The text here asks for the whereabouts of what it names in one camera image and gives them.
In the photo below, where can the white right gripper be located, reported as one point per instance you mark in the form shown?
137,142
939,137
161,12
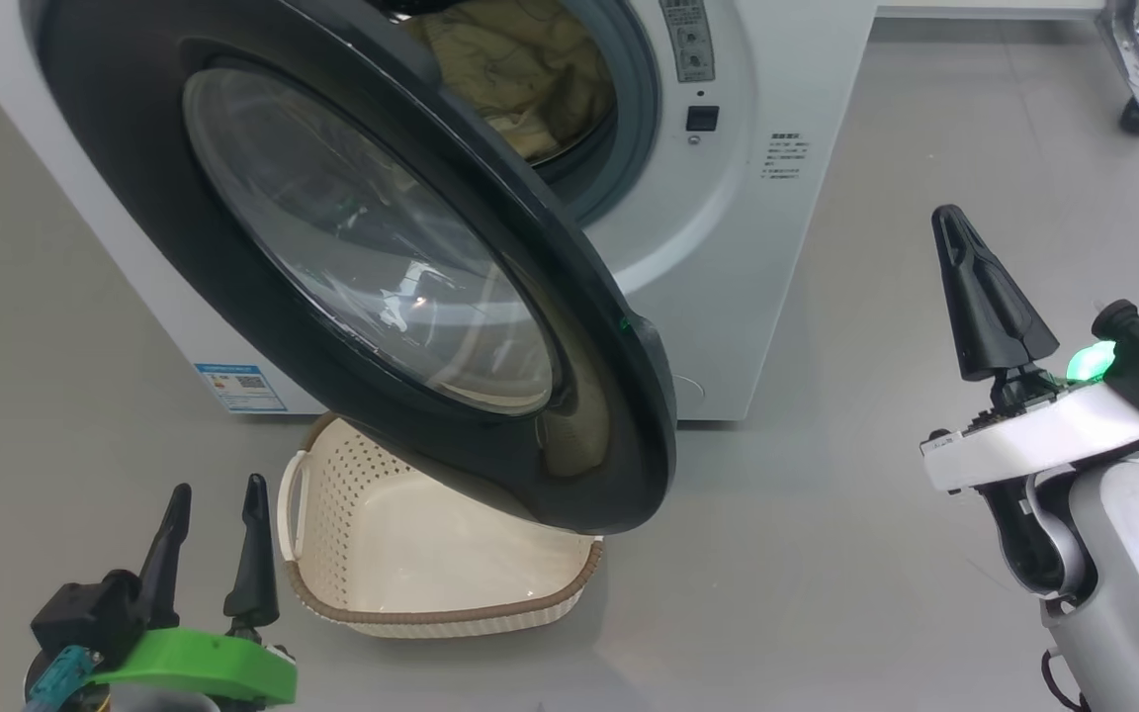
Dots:
1044,440

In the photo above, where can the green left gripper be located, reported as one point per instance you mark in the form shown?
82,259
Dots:
214,665

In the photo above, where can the black round glass washer door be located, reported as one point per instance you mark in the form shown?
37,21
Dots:
263,326

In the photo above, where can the cream bear-print garment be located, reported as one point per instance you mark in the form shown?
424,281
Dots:
520,69

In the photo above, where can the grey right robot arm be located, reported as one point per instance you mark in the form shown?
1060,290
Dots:
1123,593

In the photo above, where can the white front-load washing machine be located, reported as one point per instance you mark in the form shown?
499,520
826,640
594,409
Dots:
708,247

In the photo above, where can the blue energy label sticker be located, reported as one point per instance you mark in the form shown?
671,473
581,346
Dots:
238,388

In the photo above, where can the cream perforated laundry basket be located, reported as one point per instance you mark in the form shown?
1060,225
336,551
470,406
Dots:
411,564

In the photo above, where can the grey metal leg with caster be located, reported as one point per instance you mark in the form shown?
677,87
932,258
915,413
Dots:
1133,59

